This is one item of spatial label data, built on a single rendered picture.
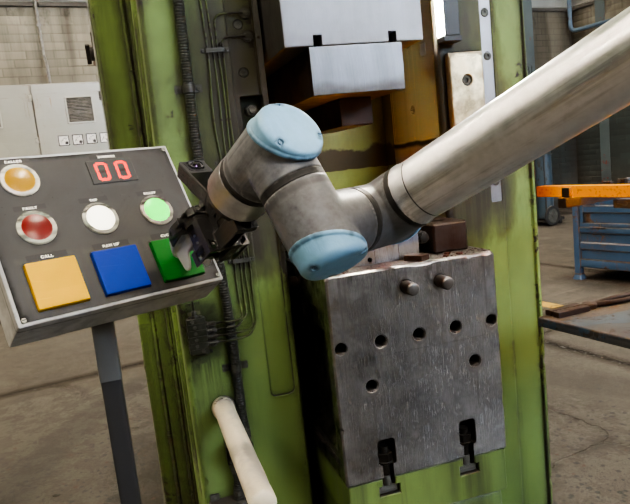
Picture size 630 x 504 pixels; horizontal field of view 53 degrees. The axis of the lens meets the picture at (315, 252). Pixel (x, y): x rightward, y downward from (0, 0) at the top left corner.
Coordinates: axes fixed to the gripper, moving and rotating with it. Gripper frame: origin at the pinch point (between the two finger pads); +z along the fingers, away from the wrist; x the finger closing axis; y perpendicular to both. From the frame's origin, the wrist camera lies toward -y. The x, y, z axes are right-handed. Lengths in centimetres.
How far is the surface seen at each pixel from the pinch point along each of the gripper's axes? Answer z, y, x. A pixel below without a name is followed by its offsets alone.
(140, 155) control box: 2.0, -19.8, 1.3
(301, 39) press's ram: -15.5, -32.1, 34.2
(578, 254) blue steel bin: 161, 2, 415
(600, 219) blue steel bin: 132, -12, 415
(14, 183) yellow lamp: 1.6, -16.5, -21.0
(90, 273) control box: 2.0, 0.4, -14.7
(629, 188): -38, 21, 70
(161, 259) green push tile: 1.3, 0.8, -3.1
